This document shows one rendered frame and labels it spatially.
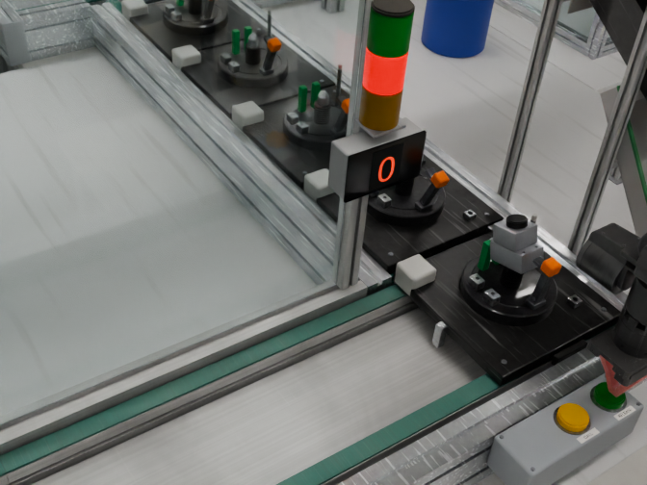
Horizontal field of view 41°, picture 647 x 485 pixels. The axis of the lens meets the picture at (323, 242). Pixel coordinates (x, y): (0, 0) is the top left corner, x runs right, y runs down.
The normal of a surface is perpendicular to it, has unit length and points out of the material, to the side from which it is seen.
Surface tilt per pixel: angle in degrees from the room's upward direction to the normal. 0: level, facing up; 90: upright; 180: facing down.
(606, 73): 0
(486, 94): 0
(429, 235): 0
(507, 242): 90
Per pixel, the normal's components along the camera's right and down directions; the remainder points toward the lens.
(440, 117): 0.07, -0.76
